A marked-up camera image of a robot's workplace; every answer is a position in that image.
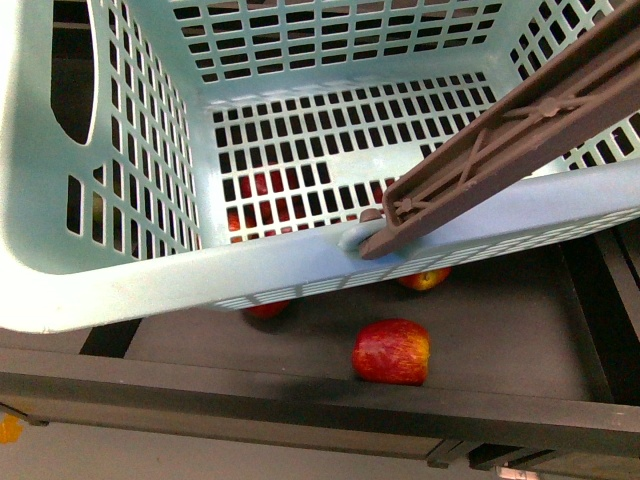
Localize light blue plastic basket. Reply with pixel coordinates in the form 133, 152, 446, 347
1, 1, 639, 334

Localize brown basket handle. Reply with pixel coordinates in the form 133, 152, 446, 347
359, 1, 639, 259

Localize red apple under basket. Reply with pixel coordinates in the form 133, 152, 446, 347
243, 300, 291, 320

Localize red yellow apple behind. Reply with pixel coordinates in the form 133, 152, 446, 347
397, 267, 452, 292

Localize red apple front tray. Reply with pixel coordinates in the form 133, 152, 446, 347
351, 318, 431, 386

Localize black front left tray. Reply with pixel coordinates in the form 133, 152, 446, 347
1, 222, 639, 467

